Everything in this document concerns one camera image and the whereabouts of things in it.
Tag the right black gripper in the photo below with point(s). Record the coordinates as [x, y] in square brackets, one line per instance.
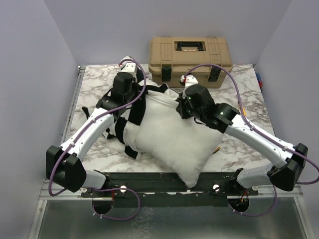
[181, 107]

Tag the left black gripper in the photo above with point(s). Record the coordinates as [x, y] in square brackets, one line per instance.
[134, 84]

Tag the black white checkered pillowcase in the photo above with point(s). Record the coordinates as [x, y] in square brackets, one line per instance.
[123, 121]

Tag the white pillow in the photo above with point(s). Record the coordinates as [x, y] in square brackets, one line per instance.
[181, 144]

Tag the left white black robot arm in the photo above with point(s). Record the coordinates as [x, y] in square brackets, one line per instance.
[64, 163]

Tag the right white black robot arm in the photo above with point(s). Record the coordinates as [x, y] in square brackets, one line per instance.
[286, 160]

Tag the yellow black pliers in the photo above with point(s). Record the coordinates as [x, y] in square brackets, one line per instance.
[216, 150]

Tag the tan plastic toolbox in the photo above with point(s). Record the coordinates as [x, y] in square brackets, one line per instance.
[172, 57]

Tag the blue red object at edge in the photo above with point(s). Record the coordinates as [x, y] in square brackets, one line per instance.
[260, 82]

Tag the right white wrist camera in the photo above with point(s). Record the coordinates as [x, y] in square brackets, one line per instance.
[188, 80]

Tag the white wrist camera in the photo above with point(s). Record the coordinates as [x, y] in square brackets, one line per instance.
[128, 65]
[188, 80]

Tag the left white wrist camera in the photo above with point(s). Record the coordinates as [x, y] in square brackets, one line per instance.
[128, 65]

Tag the black metal base rail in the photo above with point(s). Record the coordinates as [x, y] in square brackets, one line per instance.
[168, 190]

